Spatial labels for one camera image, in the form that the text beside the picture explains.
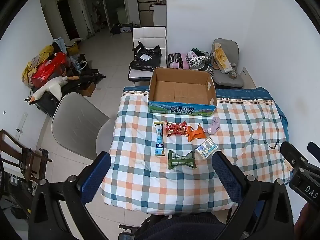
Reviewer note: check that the yellow cardboard box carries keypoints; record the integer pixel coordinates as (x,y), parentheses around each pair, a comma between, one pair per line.
(74,45)

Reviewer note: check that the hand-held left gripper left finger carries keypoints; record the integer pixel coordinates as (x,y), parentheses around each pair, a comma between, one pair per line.
(96,175)

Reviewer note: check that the purple sock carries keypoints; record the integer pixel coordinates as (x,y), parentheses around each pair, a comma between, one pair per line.
(213,126)

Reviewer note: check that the white leaning panel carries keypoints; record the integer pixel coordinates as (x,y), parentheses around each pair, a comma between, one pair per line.
(247,77)

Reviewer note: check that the orange snack packet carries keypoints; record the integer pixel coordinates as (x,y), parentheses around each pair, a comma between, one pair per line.
(196,135)

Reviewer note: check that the pink suitcase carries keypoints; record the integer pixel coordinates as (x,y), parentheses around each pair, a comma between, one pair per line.
(180,63)

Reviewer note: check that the white cabinet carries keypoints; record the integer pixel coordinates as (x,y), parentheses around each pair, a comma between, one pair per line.
(160,15)

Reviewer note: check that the black bag pile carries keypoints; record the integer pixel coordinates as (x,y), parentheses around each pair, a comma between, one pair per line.
(87,77)

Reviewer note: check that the red plastic bag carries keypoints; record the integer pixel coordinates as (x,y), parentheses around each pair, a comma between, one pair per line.
(47,67)

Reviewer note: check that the small cardboard box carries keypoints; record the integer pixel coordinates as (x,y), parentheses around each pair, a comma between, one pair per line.
(88,90)

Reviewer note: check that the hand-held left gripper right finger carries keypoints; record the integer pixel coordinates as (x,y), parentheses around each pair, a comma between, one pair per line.
(227,177)

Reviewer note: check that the person's right forearm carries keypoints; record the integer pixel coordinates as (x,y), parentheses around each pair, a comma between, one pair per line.
(308,222)

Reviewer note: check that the grey upholstered chair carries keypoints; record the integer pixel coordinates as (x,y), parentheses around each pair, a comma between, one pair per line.
(227,80)

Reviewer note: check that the white padded chair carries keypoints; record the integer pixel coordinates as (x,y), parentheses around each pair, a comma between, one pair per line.
(150,36)

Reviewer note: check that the black suitcase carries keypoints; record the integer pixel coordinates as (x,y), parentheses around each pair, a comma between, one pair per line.
(47,105)

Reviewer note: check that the wooden chair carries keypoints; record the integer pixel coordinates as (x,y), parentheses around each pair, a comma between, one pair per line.
(7,142)

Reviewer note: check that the plaid blanket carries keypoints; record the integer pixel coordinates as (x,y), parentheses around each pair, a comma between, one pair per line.
(150,180)

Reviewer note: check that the blue tube snack packet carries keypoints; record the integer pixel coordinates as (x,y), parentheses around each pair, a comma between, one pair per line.
(159,142)

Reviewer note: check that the white blue milk carton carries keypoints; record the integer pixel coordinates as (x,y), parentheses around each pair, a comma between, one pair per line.
(206,148)

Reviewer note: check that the black floor bag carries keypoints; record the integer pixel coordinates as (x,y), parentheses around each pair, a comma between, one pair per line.
(115,29)

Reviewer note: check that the tape roll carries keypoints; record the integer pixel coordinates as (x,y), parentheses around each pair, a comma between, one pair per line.
(233,75)

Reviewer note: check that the red snack packet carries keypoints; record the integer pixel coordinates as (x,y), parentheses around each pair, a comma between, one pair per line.
(176,128)

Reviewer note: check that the green snack packet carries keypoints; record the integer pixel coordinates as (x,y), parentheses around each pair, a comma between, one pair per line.
(181,160)

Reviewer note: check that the black plastic bag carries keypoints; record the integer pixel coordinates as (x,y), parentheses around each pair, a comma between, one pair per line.
(147,60)

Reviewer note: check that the yellow snack package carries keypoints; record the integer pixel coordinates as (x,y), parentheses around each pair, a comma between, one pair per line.
(222,60)

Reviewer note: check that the yellow cloth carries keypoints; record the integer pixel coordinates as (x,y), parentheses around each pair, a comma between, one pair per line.
(28,70)

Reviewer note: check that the light blue cloth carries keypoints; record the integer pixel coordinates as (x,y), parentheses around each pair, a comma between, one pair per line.
(60,45)

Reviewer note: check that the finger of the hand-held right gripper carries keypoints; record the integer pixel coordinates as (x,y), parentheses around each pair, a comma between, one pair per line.
(292,156)
(315,150)

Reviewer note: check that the patterned tote bag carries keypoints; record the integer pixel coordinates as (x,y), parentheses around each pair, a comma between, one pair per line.
(197,61)

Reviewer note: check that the white goose plush toy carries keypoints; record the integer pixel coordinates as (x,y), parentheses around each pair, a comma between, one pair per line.
(53,86)

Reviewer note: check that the grey shell chair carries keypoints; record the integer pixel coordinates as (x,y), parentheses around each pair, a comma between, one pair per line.
(77,122)

